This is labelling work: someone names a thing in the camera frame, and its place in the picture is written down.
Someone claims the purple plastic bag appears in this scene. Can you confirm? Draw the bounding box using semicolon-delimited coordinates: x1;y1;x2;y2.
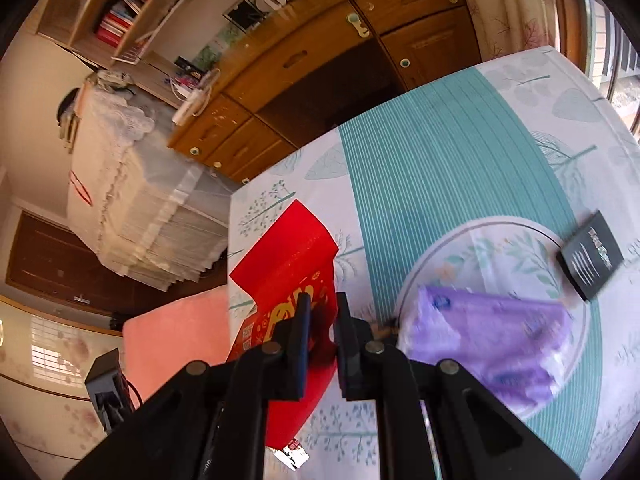
398;285;573;412

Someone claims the metal window grille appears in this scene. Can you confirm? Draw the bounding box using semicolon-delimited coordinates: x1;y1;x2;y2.
585;0;639;141

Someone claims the white lace covered furniture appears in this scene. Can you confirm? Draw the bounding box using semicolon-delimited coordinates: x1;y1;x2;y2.
66;82;239;292

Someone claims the round glass plate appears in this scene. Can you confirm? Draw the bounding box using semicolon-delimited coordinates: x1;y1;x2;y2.
396;217;590;419

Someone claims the red snack packet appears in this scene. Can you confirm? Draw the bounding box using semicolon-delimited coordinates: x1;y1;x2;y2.
228;200;337;448

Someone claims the wall bookshelf with books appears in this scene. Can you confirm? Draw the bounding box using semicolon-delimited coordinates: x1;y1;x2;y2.
37;0;188;66

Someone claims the black small booklet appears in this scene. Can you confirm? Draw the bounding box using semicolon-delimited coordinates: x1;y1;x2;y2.
556;211;624;301

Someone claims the black picture frame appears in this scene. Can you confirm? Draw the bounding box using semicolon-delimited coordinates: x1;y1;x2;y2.
222;0;267;32

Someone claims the teal striped floral tablecloth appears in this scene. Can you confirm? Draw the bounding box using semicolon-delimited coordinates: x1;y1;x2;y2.
228;47;639;479

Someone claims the wooden drawer desk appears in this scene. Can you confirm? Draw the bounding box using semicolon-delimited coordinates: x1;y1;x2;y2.
168;0;480;182

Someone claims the dark wooden door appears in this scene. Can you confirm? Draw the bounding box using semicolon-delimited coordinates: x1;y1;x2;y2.
6;212;134;316

